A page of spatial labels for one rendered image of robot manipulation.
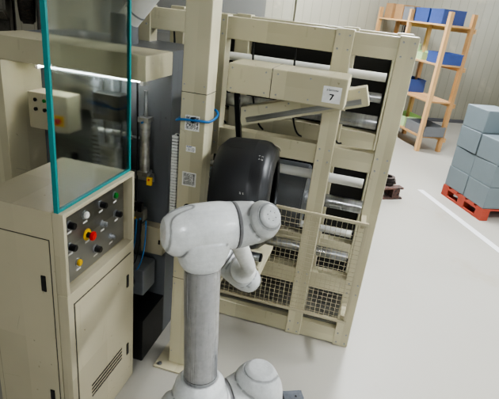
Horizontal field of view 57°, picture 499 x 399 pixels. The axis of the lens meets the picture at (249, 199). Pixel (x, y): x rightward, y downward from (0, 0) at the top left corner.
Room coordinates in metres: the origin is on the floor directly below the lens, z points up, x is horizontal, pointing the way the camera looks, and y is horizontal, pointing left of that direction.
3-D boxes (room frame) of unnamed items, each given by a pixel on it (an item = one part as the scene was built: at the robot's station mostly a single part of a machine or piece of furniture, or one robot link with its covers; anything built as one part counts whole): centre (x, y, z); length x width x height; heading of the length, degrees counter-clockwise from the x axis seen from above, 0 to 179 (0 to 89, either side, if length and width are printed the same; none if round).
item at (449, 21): (9.06, -2.74, 1.18); 2.45 x 0.66 x 2.35; 12
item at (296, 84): (2.45, -0.14, 1.71); 0.61 x 0.25 x 0.15; 77
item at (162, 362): (2.23, 0.30, 0.01); 0.27 x 0.27 x 0.02; 77
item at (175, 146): (2.22, 0.39, 1.19); 0.05 x 0.04 x 0.48; 167
